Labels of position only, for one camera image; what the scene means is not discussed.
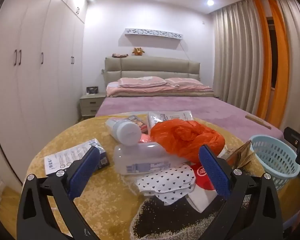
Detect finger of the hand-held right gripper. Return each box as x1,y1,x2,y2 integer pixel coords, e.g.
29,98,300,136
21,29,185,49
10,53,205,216
283,127,300,147

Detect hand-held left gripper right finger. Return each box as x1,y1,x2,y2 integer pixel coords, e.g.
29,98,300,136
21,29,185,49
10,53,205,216
199,144,284,240

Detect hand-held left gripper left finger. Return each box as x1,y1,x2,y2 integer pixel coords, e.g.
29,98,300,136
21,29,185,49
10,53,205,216
16,145,102,240

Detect light blue plastic basket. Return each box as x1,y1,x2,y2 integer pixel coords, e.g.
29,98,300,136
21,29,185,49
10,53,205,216
249,134,300,192

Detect heart-print white cloth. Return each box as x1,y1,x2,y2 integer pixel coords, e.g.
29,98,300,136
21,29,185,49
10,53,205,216
136,164,197,205

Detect red and white paper bag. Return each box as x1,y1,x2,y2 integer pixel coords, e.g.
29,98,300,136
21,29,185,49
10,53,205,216
187,164,227,212

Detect dark blue foil box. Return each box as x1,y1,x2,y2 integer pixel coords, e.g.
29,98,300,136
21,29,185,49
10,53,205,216
89,139,110,170

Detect white printed box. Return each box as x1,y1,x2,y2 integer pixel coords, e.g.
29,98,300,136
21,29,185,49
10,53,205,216
44,146,92,176

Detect yellow printed blanket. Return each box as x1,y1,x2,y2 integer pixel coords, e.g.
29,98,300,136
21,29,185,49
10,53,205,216
22,116,300,240

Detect orange plastic bag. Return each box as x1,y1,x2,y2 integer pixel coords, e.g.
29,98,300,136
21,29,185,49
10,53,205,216
150,119,225,164

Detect clear plastic container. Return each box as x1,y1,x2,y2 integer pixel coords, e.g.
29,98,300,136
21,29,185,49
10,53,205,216
114,142,190,175

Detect white plastic jar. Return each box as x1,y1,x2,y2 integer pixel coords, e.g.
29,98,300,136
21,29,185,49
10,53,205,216
105,117,142,145

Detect grey nightstand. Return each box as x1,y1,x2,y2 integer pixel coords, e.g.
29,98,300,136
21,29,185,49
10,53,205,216
79,92,107,121

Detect beige curtain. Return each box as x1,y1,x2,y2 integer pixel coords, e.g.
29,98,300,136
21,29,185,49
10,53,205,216
277,0,300,135
212,0,265,120

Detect orange curtain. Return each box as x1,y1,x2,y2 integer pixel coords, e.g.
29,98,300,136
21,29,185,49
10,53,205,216
266,0,290,130
254,0,275,123

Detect white printed packet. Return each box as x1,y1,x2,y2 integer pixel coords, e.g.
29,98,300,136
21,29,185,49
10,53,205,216
147,111,194,128

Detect colourful snack box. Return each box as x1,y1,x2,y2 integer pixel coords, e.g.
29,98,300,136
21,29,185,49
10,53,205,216
126,115,148,133

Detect window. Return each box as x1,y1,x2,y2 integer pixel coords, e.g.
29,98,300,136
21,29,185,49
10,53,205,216
266,17,278,89

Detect purple bedspread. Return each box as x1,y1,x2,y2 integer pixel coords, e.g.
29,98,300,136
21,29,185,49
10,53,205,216
95,96,284,140

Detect pink pillow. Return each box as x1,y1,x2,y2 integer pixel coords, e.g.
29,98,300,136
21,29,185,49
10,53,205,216
164,77,204,87
117,77,165,88

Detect pink folded blanket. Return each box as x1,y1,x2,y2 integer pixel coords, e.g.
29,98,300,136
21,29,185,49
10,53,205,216
105,81,215,98

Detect white wardrobe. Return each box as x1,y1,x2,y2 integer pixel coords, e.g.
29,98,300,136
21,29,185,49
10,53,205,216
0,0,88,180

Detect beige padded headboard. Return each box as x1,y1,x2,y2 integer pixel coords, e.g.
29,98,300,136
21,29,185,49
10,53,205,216
104,56,201,93

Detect white decorative wall shelf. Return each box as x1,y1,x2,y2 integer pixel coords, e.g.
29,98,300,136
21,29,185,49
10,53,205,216
124,28,183,40

